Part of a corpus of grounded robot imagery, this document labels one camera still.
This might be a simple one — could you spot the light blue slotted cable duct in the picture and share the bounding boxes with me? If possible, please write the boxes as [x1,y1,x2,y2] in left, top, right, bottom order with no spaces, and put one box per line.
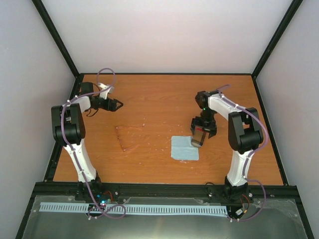
[38,202,228,217]

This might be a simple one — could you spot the black frame post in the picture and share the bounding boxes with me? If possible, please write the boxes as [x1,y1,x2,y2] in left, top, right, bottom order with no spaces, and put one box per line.
[251,0,304,78]
[31,0,81,78]

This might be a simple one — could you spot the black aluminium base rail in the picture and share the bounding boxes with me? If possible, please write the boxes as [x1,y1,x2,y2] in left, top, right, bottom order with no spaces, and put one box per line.
[31,181,301,203]

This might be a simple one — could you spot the black left frame post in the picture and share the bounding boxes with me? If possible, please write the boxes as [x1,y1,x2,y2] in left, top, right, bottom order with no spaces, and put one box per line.
[31,0,81,78]

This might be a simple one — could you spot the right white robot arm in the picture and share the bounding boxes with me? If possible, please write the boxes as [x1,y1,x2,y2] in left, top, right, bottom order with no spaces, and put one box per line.
[190,90,267,202]

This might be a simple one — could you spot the brown fabric sunglasses pouch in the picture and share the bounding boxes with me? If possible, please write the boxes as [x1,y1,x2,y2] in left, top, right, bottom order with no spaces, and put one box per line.
[191,126,206,148]

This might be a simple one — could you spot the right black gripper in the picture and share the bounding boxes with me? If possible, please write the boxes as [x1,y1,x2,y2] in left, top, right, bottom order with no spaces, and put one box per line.
[190,108,217,138]

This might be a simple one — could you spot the light blue cleaning cloth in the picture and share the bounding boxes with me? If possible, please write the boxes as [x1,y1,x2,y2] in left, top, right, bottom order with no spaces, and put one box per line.
[171,136,199,161]

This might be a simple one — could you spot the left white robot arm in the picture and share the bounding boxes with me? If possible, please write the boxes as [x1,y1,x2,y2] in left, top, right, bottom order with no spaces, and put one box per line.
[51,82,124,201]

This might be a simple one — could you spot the black right frame post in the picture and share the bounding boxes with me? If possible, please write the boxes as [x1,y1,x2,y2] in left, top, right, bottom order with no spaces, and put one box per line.
[251,0,304,78]

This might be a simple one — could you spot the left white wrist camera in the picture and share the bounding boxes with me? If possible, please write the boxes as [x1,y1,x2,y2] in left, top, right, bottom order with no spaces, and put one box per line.
[98,83,114,99]

